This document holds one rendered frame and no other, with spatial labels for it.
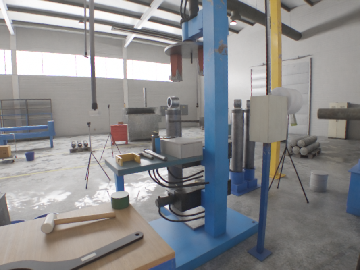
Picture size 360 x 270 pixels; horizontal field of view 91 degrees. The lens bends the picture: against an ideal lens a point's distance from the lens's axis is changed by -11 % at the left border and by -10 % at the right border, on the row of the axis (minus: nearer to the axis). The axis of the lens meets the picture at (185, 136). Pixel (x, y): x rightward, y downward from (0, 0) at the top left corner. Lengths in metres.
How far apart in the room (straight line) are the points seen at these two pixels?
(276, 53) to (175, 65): 2.70
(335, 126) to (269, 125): 10.25
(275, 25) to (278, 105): 3.17
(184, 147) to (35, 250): 1.18
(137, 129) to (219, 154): 8.39
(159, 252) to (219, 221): 1.49
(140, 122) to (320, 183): 8.24
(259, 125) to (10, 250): 1.74
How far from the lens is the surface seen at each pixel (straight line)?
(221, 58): 2.01
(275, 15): 4.92
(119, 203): 1.13
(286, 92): 2.02
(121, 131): 9.38
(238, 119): 3.47
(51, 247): 0.98
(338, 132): 11.89
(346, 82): 12.45
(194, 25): 2.38
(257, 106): 1.79
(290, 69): 13.59
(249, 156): 3.81
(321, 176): 4.09
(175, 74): 2.46
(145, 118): 10.24
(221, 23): 2.13
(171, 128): 2.61
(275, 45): 4.71
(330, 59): 12.86
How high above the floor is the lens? 1.45
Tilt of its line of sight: 7 degrees down
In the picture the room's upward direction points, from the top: 1 degrees counter-clockwise
